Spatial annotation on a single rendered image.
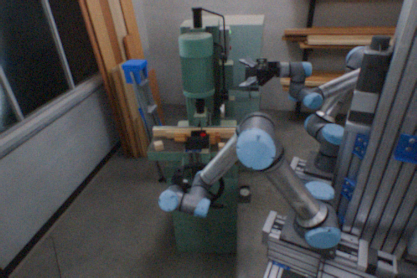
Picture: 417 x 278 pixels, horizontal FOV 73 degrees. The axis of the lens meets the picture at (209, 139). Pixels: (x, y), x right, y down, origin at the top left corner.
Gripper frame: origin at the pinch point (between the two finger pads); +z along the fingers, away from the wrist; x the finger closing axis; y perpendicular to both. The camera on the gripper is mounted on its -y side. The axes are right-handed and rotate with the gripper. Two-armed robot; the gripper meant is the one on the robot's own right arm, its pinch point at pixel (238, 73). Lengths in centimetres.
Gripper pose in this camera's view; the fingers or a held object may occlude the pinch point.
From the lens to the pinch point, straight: 148.4
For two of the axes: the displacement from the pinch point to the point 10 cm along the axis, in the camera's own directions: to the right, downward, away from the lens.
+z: -10.0, 0.0, 0.8
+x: -0.2, 9.4, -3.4
